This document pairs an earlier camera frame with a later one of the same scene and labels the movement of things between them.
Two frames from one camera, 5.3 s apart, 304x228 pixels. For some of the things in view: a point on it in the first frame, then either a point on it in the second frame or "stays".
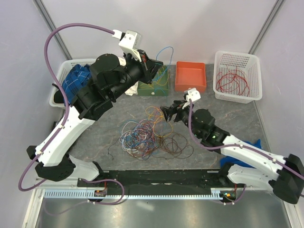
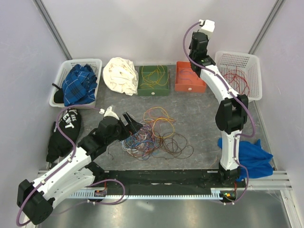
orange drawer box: x=190 y=75 stays
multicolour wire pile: x=147 y=139 stays
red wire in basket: x=232 y=81 stays
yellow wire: x=161 y=72 stays
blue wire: x=165 y=71 to x=187 y=74
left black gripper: x=150 y=66 to x=132 y=128
